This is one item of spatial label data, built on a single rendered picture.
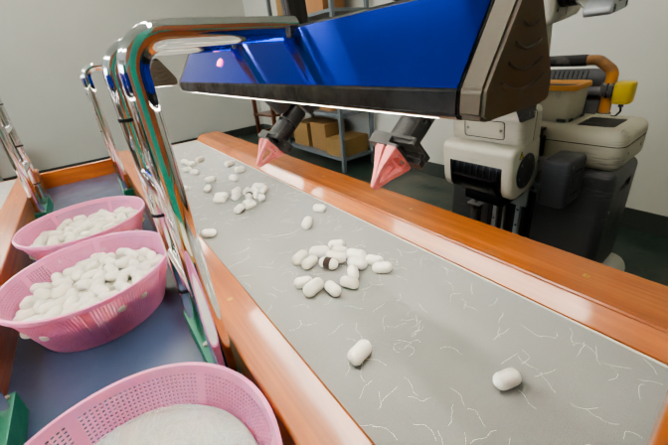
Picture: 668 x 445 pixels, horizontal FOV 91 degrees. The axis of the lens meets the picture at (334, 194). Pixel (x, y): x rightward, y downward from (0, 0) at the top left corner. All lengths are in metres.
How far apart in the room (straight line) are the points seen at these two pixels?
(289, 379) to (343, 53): 0.33
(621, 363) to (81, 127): 5.10
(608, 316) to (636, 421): 0.12
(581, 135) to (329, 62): 1.03
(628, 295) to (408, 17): 0.46
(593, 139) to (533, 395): 0.91
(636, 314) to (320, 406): 0.39
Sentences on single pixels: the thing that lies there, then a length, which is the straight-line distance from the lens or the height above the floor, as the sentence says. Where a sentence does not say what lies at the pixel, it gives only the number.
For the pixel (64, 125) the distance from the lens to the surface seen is 5.13.
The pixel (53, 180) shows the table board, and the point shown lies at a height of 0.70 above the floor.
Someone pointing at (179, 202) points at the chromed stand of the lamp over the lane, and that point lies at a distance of 0.34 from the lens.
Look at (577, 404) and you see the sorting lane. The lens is 0.46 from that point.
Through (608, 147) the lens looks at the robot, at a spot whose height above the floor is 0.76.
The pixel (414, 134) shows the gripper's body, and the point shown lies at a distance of 0.61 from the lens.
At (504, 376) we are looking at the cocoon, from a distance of 0.43.
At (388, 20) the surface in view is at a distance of 0.27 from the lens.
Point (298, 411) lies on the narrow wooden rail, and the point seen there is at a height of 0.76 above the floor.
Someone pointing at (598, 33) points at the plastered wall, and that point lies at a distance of 2.41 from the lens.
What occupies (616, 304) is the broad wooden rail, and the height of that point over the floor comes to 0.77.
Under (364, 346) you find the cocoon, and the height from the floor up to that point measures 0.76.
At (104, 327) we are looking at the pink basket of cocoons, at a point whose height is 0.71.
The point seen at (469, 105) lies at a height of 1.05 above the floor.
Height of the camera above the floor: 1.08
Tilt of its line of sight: 23 degrees down
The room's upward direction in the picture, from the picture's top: 6 degrees counter-clockwise
